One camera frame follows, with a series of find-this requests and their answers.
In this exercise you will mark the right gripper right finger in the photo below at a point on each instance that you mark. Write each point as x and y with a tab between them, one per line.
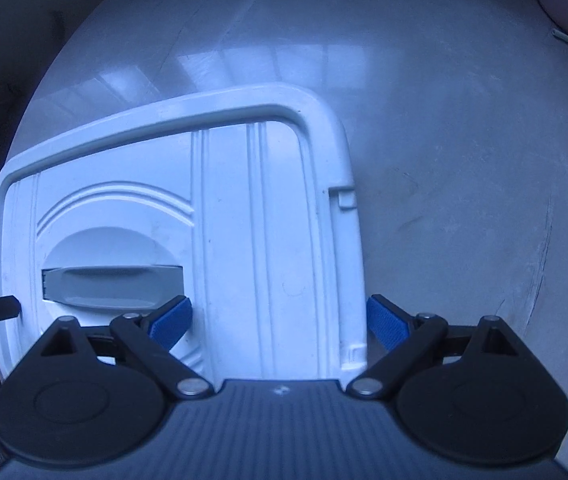
409	341

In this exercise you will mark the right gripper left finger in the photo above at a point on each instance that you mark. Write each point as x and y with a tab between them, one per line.
145	343

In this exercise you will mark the white plastic bin lid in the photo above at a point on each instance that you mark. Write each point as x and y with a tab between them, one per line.
241	200

